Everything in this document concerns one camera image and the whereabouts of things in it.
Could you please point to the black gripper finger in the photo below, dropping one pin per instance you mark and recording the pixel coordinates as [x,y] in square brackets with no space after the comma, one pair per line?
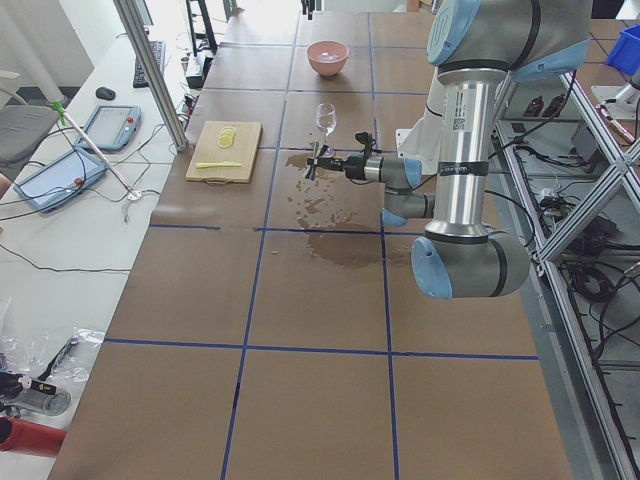
[329,167]
[324,160]

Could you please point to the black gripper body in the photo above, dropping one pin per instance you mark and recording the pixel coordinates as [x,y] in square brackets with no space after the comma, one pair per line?
[353,167]

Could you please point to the steel jigger measuring cup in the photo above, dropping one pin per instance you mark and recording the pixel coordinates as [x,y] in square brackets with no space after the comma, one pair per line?
[310,175]

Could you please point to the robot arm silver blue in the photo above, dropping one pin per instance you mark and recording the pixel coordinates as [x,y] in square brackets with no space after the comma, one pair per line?
[478,50]

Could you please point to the clear wine glass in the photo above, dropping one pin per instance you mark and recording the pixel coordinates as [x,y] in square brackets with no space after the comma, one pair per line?
[326,121]

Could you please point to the clear ice cubes pile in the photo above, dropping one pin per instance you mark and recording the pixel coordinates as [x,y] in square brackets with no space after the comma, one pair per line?
[327,57]

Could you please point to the bamboo cutting board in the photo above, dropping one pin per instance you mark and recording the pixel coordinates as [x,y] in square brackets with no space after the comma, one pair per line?
[244,150]

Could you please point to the pink bowl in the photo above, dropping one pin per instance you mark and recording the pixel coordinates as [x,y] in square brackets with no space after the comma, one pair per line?
[327,69]

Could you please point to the yellow plastic knife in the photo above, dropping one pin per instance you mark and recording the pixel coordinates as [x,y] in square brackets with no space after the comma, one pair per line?
[222,164]

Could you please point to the blue teach pendant far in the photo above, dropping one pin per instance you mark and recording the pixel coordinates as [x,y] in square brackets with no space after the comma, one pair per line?
[112,127]

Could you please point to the blue teach pendant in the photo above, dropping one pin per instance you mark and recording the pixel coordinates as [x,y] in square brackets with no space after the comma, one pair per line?
[112,127]
[58,182]

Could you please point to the black computer mouse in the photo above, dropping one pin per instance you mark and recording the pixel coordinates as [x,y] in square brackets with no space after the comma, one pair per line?
[105,93]

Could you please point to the white rod green tip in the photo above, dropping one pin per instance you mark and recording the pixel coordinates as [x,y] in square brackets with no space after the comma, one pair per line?
[132,193]

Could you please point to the blue teach pendant near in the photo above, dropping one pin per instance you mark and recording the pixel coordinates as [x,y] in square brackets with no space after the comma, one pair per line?
[58,182]

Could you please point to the blue storage bin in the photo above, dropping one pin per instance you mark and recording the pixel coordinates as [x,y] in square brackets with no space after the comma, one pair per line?
[625,55]

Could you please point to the grey office chair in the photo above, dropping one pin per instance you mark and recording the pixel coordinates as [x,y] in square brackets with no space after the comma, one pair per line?
[23,128]

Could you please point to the clear plastic bag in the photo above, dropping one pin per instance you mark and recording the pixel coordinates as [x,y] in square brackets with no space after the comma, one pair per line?
[66,359]

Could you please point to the glass jar black label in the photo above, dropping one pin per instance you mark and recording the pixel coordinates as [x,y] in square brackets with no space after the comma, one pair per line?
[42,398]

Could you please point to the red cylinder bottle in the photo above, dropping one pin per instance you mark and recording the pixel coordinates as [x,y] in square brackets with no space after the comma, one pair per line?
[24,437]

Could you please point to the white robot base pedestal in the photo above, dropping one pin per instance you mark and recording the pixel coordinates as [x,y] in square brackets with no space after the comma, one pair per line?
[422,141]

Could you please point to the aluminium frame post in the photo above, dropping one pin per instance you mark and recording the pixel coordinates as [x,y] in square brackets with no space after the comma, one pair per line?
[134,28]

